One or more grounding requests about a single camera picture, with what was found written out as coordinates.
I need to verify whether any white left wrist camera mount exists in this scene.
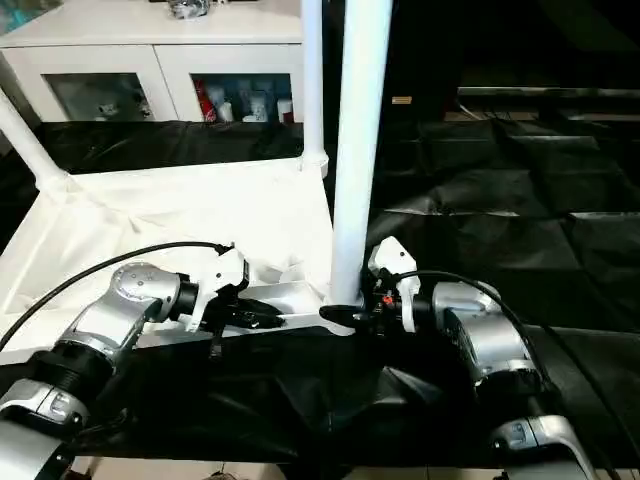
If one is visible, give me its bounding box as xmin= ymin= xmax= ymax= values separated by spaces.
xmin=187 ymin=243 xmax=251 ymax=334

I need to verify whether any white glass-door cabinet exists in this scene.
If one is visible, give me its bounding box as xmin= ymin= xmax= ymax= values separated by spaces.
xmin=0 ymin=0 xmax=306 ymax=124

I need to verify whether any black cabinet gold label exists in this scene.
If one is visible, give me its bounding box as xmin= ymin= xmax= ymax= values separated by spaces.
xmin=319 ymin=0 xmax=464 ymax=124

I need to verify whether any black mat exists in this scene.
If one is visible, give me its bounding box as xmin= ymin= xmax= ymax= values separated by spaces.
xmin=0 ymin=117 xmax=640 ymax=471

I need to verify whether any black side table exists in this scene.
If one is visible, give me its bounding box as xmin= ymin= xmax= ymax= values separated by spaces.
xmin=457 ymin=85 xmax=640 ymax=119

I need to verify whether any dark grey bundle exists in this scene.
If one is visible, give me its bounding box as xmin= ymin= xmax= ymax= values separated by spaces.
xmin=167 ymin=0 xmax=211 ymax=22

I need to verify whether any white plastic table leg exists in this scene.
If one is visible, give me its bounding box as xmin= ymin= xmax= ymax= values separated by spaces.
xmin=327 ymin=0 xmax=394 ymax=309
xmin=0 ymin=89 xmax=71 ymax=194
xmin=298 ymin=0 xmax=331 ymax=176

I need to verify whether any teal patterned strip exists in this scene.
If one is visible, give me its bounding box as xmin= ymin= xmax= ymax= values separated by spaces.
xmin=0 ymin=0 xmax=36 ymax=31

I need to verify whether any white plastic table top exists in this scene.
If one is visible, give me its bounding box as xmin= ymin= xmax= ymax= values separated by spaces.
xmin=0 ymin=154 xmax=361 ymax=366

